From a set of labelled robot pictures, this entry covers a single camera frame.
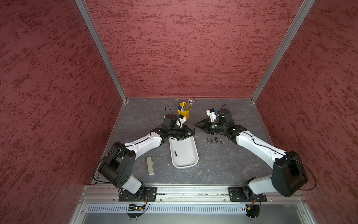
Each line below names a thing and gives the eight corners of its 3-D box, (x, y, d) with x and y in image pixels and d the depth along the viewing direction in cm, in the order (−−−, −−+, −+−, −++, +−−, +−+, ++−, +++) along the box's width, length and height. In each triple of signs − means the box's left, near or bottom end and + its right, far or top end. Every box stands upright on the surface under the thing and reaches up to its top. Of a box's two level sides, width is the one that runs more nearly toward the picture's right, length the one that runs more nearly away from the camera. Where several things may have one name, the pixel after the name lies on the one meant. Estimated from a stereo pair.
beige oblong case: (148, 176, 82) (147, 174, 79) (147, 159, 88) (146, 157, 85) (154, 174, 82) (153, 172, 79) (152, 157, 89) (151, 155, 86)
